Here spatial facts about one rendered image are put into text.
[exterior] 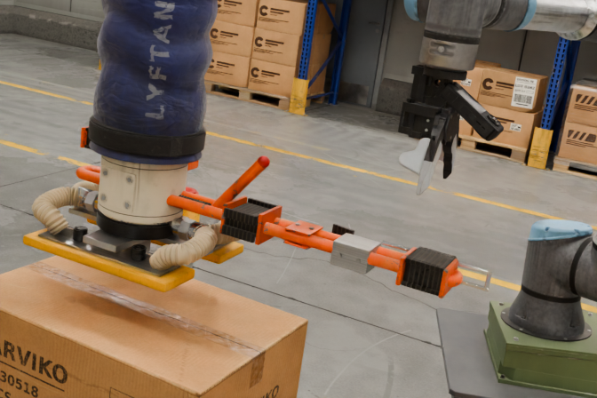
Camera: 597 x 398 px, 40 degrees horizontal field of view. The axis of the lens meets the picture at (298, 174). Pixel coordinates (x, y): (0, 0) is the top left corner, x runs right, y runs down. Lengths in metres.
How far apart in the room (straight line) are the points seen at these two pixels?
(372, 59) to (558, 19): 8.52
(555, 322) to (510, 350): 0.15
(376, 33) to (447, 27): 8.94
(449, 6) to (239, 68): 8.40
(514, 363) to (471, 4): 1.05
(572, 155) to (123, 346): 7.23
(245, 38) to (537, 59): 3.36
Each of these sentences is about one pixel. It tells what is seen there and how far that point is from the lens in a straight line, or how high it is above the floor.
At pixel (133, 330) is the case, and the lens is 1.63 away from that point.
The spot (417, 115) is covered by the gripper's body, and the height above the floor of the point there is 1.46.
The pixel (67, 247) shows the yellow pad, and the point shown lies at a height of 1.09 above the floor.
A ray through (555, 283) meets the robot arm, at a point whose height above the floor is 0.99.
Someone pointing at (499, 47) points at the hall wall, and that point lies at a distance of 9.90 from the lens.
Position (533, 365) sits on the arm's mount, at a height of 0.81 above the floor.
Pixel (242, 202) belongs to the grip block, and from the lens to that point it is 1.57.
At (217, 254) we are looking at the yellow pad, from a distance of 1.66.
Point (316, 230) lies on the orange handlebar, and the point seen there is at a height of 1.21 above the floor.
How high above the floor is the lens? 1.68
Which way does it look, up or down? 15 degrees down
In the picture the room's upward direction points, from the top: 8 degrees clockwise
